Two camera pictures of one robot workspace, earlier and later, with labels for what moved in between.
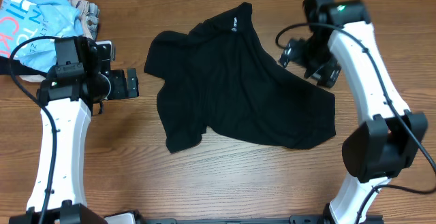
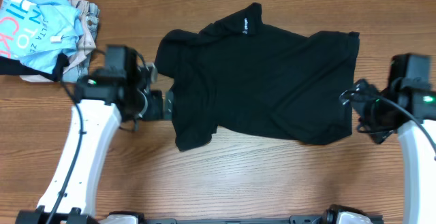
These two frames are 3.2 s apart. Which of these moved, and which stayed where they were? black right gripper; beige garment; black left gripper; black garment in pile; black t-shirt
Moved: black left gripper; black t-shirt; black right gripper
Stayed: beige garment; black garment in pile
